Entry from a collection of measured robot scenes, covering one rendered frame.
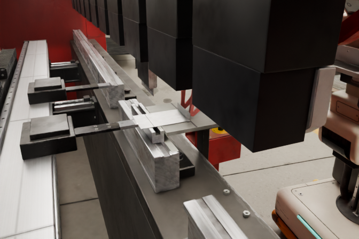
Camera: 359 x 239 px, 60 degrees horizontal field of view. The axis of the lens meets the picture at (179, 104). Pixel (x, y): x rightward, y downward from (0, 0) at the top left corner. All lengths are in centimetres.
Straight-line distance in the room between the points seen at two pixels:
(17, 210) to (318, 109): 47
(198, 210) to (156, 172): 20
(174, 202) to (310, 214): 110
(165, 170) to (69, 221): 142
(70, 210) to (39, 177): 152
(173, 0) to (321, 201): 153
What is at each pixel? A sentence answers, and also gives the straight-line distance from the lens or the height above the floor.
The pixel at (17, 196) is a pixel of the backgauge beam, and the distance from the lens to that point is 63.
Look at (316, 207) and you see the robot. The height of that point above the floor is 28.
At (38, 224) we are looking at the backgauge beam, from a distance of 55.
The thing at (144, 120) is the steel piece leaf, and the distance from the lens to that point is 80.
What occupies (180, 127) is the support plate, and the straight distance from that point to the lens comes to 76.
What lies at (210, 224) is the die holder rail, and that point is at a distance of 53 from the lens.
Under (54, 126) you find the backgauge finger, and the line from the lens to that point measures 74.
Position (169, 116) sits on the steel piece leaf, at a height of 100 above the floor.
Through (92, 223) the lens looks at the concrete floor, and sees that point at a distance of 204.
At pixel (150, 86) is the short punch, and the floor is 111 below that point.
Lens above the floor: 133
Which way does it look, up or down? 21 degrees down
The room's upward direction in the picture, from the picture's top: straight up
